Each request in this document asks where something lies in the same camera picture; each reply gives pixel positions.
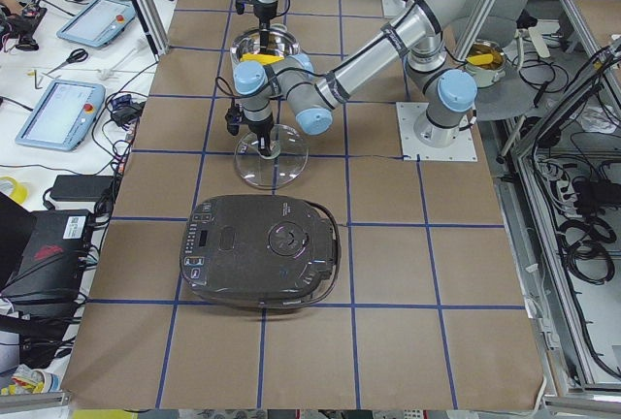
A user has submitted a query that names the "black rice cooker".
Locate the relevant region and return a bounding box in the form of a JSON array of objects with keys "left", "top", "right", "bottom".
[{"left": 180, "top": 194, "right": 342, "bottom": 309}]

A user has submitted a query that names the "black laptop power brick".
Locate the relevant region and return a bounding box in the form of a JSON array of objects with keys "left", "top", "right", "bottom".
[{"left": 49, "top": 175, "right": 113, "bottom": 202}]

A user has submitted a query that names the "pale green electric pot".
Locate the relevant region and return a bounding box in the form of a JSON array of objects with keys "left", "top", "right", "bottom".
[{"left": 230, "top": 23, "right": 300, "bottom": 68}]

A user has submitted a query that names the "glass pot lid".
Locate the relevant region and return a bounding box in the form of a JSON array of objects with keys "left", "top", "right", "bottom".
[{"left": 234, "top": 124, "right": 309, "bottom": 189}]

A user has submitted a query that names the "steel bowl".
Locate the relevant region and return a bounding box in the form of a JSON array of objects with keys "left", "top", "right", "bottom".
[{"left": 466, "top": 40, "right": 507, "bottom": 88}]

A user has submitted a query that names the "blue teach pendant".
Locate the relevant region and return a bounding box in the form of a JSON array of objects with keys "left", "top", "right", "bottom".
[{"left": 56, "top": 0, "right": 136, "bottom": 48}]

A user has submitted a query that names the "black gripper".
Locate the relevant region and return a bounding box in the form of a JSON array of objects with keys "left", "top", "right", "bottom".
[
  {"left": 247, "top": 115, "right": 273, "bottom": 156},
  {"left": 255, "top": 2, "right": 277, "bottom": 55}
]

